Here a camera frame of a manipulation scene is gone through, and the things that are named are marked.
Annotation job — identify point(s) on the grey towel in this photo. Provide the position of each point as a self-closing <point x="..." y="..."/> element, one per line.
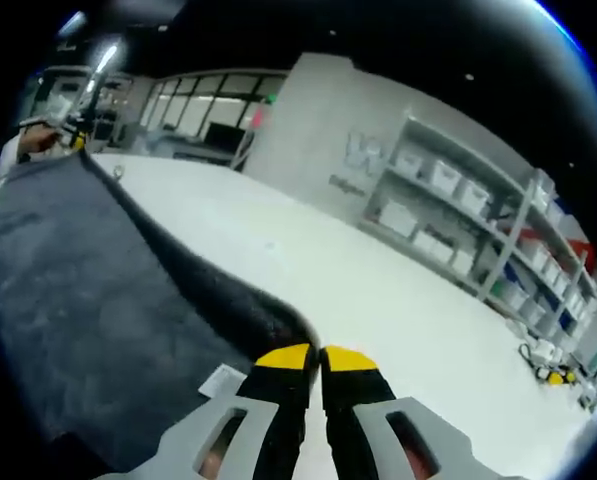
<point x="78" y="300"/>

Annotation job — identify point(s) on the black flat monitor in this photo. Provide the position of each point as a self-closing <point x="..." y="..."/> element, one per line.
<point x="225" y="135"/>

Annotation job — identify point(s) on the person's left hand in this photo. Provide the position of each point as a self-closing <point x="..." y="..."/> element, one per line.
<point x="38" y="140"/>

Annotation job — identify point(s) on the long ceiling light strip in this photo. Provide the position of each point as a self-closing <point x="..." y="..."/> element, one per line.
<point x="103" y="62"/>

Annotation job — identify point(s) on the pink hanging tag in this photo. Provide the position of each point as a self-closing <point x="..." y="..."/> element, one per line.
<point x="260" y="117"/>

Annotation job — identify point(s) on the white yellow gadget cluster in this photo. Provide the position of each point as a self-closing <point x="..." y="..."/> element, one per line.
<point x="548" y="362"/>

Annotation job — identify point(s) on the grey metal shelf unit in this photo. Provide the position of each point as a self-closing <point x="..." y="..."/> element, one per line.
<point x="498" y="235"/>

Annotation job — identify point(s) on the row of white storage bins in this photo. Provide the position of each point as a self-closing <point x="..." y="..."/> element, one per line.
<point x="445" y="177"/>

